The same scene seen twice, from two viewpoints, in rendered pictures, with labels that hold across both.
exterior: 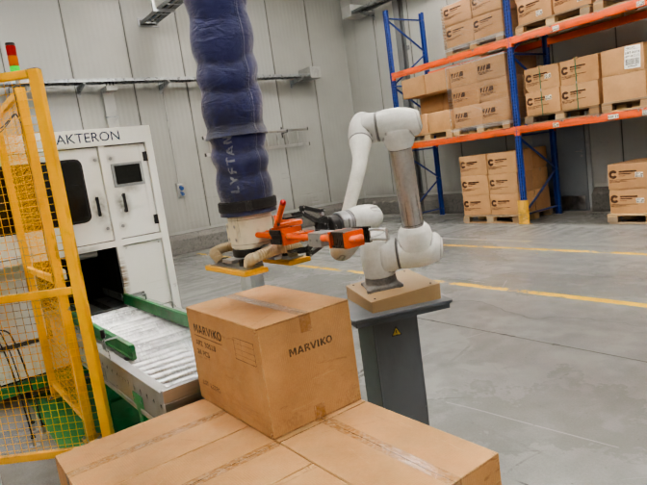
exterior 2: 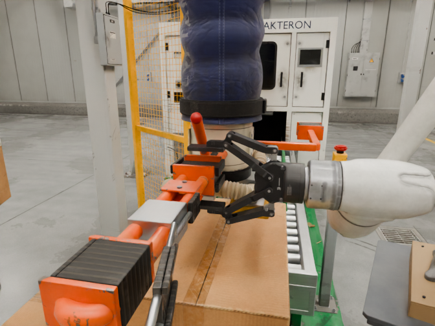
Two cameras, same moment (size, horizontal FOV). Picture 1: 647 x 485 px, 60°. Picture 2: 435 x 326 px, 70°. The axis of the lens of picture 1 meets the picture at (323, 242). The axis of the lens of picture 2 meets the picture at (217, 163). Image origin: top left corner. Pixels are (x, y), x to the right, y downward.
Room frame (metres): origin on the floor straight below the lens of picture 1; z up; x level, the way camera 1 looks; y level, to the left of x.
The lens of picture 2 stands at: (1.59, -0.34, 1.42)
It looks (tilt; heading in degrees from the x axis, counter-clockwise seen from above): 16 degrees down; 47
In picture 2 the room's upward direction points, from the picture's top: straight up
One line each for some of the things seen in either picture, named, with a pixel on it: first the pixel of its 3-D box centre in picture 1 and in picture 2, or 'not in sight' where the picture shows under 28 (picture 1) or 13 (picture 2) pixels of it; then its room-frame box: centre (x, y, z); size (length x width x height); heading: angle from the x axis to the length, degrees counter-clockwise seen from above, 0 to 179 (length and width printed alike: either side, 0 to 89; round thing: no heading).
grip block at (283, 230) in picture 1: (286, 235); (198, 173); (1.98, 0.13, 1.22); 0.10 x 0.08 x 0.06; 125
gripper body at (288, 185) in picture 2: (326, 226); (279, 182); (2.05, -0.02, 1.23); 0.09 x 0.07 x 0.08; 125
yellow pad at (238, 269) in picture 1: (234, 265); not in sight; (2.13, 0.35, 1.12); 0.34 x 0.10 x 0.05; 35
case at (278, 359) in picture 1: (270, 350); (220, 291); (2.18, 0.27, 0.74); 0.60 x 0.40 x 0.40; 36
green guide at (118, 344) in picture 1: (87, 330); not in sight; (3.56, 1.59, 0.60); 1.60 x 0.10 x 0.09; 36
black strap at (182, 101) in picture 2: (247, 204); (223, 105); (2.19, 0.27, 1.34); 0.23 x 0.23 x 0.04
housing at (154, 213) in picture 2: (322, 238); (159, 224); (1.80, 0.00, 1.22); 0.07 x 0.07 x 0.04; 35
